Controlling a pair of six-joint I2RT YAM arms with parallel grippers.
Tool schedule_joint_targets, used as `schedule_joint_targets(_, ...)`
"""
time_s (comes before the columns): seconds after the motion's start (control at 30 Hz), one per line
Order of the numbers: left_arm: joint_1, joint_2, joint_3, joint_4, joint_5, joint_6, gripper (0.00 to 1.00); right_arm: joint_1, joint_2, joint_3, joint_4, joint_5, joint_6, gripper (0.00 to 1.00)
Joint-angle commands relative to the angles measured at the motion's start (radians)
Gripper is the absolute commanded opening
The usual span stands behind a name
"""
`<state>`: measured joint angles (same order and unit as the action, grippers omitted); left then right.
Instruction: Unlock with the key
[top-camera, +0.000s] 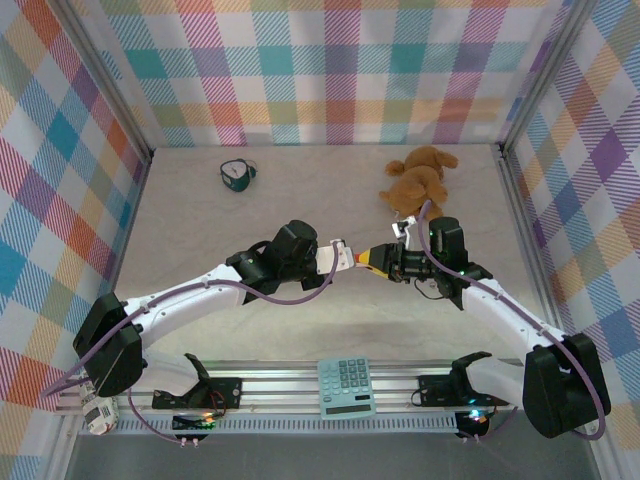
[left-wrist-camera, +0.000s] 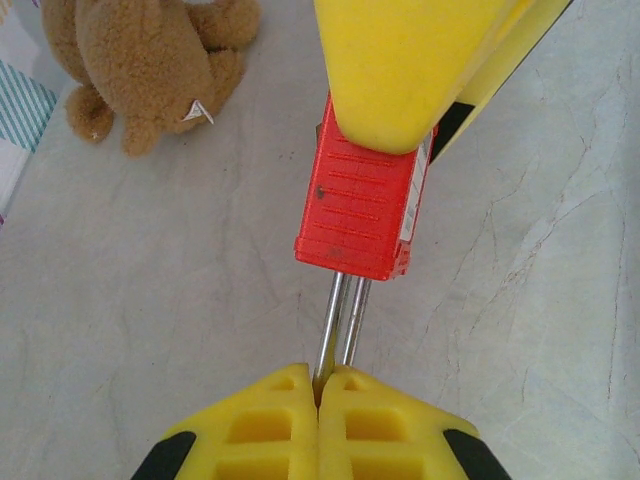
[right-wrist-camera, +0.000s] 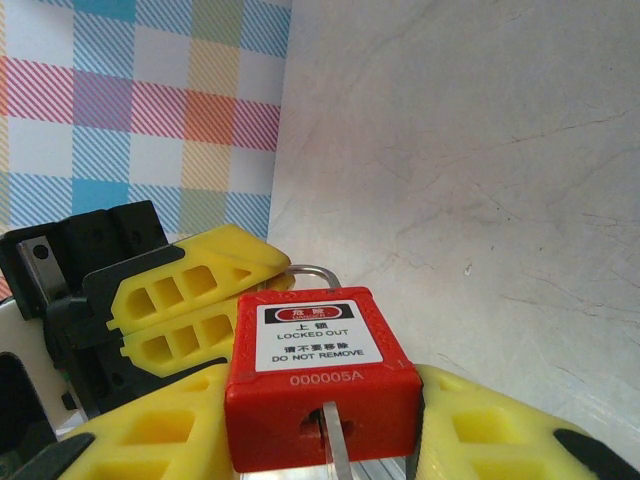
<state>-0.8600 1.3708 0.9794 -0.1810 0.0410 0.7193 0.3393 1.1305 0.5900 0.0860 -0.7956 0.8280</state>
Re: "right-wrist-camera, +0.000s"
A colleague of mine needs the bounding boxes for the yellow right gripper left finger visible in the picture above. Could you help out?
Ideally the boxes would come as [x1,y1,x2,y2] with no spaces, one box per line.
[0,363,241,480]

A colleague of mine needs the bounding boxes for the red safety padlock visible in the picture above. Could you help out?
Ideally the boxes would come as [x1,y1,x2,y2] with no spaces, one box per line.
[223,263,425,475]

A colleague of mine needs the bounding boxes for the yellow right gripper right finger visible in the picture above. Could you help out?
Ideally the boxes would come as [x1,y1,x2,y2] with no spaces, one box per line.
[407,363,640,480]

